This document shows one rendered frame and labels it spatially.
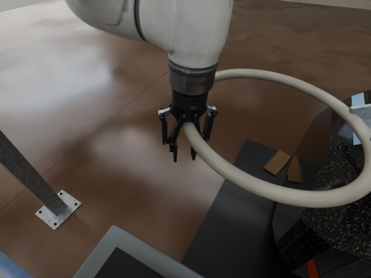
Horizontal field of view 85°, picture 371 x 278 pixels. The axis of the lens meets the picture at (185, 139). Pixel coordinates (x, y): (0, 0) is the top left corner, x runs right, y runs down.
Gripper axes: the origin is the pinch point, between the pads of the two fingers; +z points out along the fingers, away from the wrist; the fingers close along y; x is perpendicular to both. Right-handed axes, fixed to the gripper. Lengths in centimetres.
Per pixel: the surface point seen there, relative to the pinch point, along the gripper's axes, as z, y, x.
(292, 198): -10.7, 14.9, -21.9
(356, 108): -11.3, 45.8, -0.7
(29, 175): 50, -70, 33
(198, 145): -10.9, 0.9, -8.1
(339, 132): 5, 57, 5
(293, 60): 82, 195, 207
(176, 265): 3.5, -5.7, -26.0
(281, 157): 78, 89, 47
